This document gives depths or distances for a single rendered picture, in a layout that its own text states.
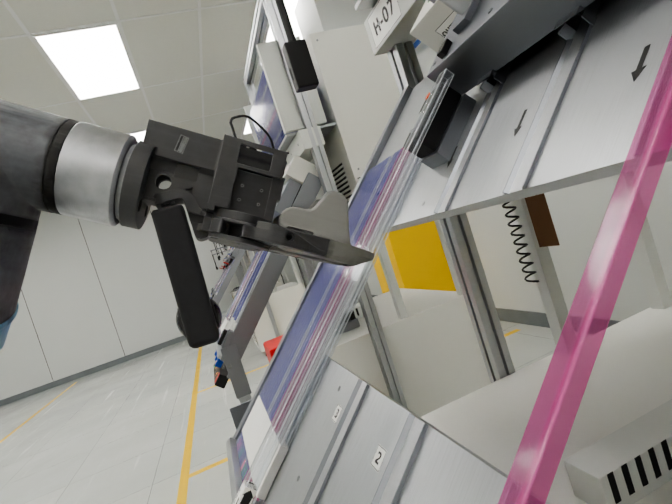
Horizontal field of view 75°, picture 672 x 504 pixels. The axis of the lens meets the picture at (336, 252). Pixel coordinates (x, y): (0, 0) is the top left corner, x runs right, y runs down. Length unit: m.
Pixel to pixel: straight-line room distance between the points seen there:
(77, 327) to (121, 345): 0.80
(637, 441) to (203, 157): 0.55
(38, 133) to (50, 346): 8.99
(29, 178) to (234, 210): 0.14
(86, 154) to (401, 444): 0.30
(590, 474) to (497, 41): 0.46
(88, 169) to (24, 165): 0.04
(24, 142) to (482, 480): 0.36
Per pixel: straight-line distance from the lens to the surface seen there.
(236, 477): 0.65
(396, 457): 0.34
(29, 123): 0.39
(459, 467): 0.28
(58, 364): 9.35
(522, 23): 0.46
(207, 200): 0.38
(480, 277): 0.93
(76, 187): 0.37
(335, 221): 0.38
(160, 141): 0.39
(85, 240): 9.16
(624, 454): 0.62
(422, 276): 3.61
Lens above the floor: 0.99
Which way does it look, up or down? 2 degrees down
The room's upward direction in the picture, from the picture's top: 18 degrees counter-clockwise
